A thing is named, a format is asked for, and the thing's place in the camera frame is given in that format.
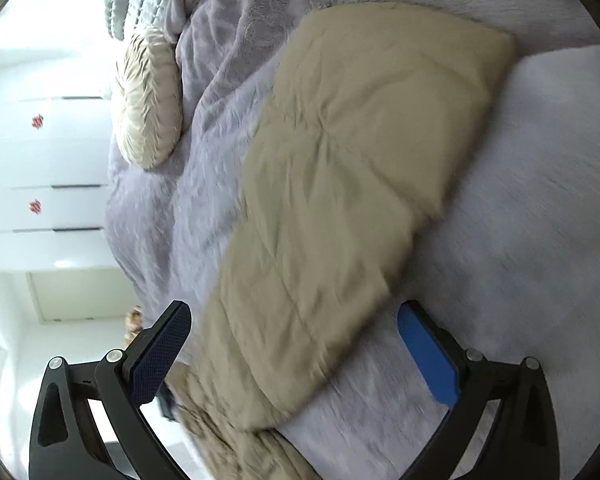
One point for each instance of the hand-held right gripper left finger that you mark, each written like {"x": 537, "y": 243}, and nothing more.
{"x": 157, "y": 355}

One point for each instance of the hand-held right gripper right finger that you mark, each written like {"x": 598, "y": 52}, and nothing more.
{"x": 427, "y": 355}

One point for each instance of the beige puffer jacket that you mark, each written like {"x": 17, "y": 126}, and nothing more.
{"x": 340, "y": 170}

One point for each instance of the lavender embossed blanket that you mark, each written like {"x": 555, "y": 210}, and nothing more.
{"x": 505, "y": 260}

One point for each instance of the red paper decoration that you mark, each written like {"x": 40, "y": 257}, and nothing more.
{"x": 39, "y": 121}
{"x": 35, "y": 205}

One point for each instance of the white wardrobe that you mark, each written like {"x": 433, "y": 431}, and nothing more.
{"x": 55, "y": 160}

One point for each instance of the round cream pleated cushion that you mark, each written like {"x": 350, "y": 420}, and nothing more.
{"x": 147, "y": 105}

